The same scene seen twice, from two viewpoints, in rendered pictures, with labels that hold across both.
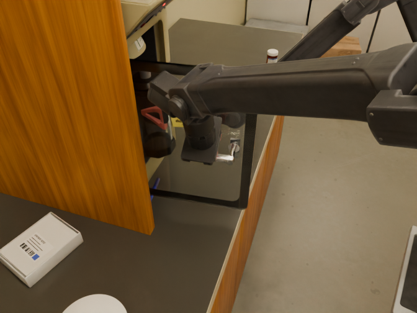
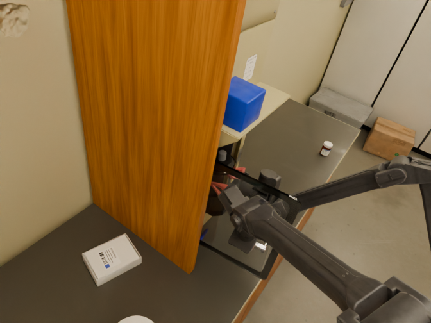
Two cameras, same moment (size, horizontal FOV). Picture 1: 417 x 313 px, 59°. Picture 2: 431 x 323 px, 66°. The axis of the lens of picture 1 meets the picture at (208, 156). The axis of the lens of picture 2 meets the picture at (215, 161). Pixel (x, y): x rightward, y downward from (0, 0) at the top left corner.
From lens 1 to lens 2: 27 cm
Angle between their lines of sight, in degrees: 7
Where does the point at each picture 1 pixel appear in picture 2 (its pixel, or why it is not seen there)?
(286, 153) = (318, 216)
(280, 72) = (303, 250)
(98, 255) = (149, 277)
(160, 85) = (229, 195)
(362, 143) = (388, 229)
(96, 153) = (170, 211)
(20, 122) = (126, 172)
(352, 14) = (383, 181)
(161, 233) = (197, 275)
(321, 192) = not seen: hidden behind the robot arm
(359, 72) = (344, 286)
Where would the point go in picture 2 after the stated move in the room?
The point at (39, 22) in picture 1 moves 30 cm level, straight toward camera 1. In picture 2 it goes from (163, 129) to (167, 222)
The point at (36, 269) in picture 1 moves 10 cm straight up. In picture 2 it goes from (105, 276) to (103, 259)
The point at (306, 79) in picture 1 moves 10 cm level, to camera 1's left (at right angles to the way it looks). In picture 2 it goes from (315, 268) to (255, 248)
